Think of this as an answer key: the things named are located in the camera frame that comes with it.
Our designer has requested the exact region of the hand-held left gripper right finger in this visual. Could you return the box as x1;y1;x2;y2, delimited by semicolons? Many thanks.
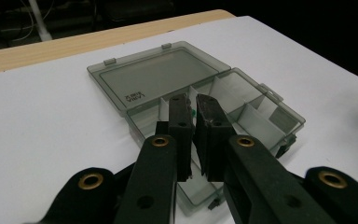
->
193;93;337;224

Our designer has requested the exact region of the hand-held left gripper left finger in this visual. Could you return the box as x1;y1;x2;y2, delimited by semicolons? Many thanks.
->
114;93;198;224

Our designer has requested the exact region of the grey transparent compartment box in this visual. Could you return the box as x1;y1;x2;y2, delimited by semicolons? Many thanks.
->
86;40;307;217

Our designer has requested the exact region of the white board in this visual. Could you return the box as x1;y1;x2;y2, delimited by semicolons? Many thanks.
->
0;15;358;224

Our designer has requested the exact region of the wooden table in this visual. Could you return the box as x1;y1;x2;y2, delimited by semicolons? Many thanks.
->
0;8;236;77

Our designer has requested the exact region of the white desk leg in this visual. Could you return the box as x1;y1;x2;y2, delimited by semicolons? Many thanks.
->
27;0;53;43

